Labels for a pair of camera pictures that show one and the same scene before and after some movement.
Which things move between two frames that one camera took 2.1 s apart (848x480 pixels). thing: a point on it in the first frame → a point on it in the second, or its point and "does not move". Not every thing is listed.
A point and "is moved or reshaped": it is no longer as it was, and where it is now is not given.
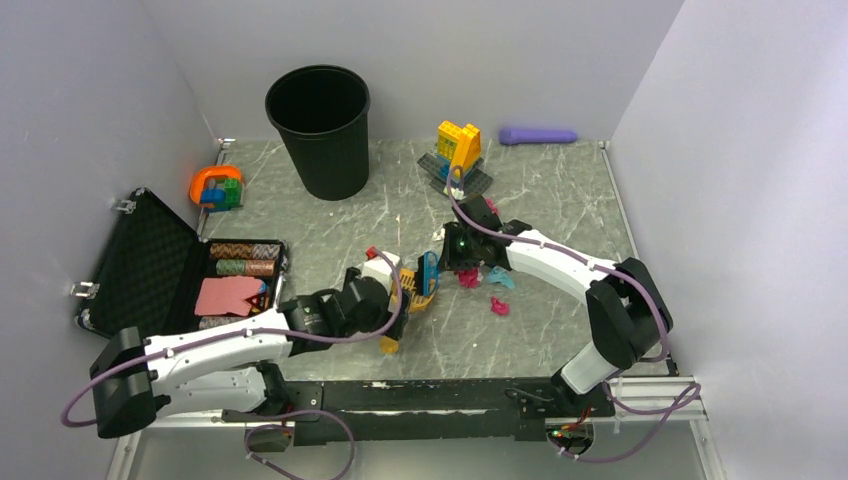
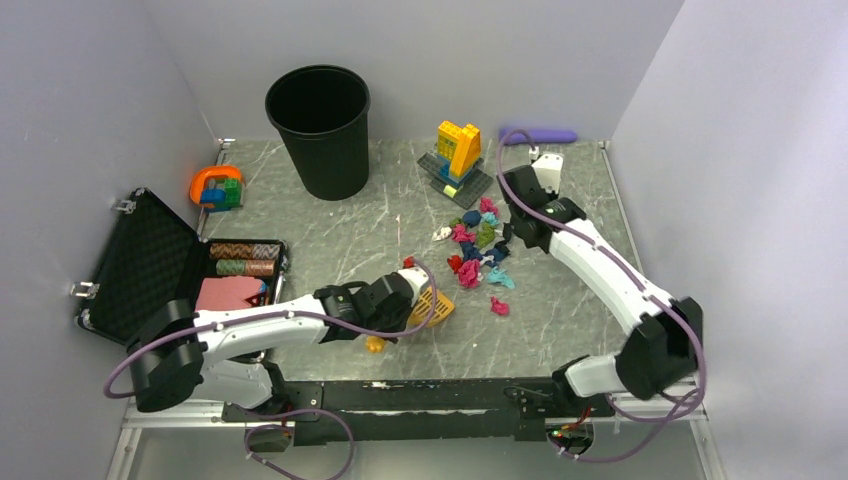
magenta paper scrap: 501,308 does not move
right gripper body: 460,250 → 551,190
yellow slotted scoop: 418,301 is moved or reshaped
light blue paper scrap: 499,274 does not move
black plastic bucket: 322,115 does not move
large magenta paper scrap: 468,278 does not move
